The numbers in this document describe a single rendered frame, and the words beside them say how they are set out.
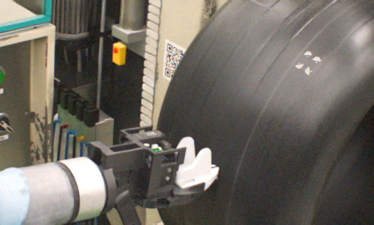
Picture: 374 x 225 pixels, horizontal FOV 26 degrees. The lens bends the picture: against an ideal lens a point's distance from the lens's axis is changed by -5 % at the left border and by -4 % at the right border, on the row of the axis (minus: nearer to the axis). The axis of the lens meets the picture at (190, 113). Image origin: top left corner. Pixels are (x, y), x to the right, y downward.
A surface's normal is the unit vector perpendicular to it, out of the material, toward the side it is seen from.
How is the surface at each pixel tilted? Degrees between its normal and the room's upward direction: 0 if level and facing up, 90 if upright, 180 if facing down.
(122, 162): 90
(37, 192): 54
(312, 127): 66
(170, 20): 90
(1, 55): 90
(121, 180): 90
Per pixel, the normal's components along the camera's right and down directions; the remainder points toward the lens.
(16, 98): 0.65, 0.39
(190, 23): -0.76, 0.23
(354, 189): -0.48, -0.47
